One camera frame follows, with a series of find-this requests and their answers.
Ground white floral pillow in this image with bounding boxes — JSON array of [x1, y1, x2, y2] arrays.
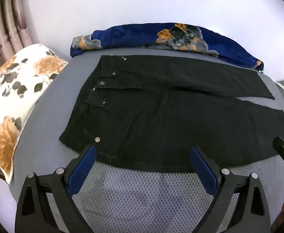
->
[[0, 43, 68, 185]]

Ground blue printed blanket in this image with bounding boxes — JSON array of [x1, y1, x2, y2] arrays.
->
[[70, 23, 264, 73]]

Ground beige pleated curtain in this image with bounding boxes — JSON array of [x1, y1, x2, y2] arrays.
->
[[0, 0, 33, 71]]

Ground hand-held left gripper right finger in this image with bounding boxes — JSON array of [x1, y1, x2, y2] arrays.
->
[[190, 146, 272, 233]]

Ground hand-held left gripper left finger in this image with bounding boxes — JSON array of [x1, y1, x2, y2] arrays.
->
[[15, 144, 97, 233]]

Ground black pants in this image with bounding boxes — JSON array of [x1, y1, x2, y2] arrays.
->
[[59, 55, 284, 174]]

